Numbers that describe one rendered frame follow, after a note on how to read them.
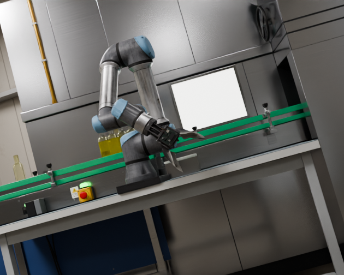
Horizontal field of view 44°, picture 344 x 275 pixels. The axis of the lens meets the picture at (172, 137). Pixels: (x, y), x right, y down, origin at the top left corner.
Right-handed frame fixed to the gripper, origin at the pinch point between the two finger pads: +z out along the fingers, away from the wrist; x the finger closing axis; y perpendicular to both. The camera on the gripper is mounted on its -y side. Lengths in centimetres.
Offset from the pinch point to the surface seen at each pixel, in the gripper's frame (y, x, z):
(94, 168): -75, -30, -51
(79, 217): -39, -50, -34
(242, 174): -29.0, 6.0, 19.0
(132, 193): -30.5, -26.7, -17.2
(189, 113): -100, 28, -27
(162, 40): -98, 59, -66
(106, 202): -32, -36, -25
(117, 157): -74, -18, -43
